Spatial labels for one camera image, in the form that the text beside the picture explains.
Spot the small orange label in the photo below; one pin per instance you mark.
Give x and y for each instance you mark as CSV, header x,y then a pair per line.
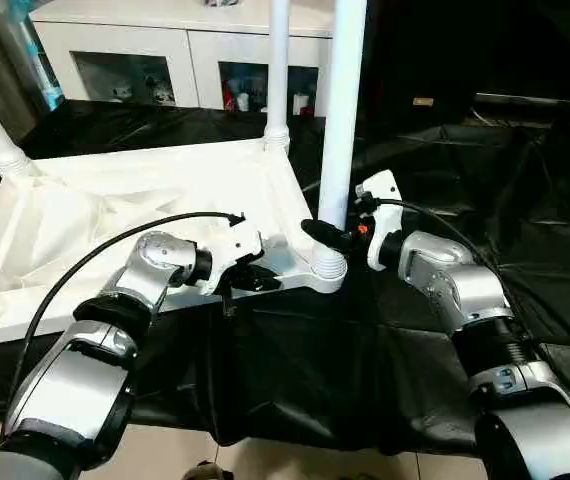
x,y
423,101

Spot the black table mat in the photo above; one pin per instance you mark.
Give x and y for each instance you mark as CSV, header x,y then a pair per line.
x,y
295,370

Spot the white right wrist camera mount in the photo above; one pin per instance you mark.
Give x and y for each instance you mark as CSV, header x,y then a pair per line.
x,y
380,200

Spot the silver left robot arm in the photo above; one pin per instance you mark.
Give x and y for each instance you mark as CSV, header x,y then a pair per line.
x,y
145,290

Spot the small grey crumpled object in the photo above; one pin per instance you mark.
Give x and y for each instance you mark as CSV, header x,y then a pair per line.
x,y
223,3

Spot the white glass-door cabinet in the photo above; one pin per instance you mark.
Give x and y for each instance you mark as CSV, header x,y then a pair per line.
x,y
145,40

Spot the white plastic table top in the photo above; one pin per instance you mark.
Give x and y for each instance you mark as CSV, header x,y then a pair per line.
x,y
115,200

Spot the teal plastic object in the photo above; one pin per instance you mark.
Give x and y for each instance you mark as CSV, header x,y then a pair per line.
x,y
43,55

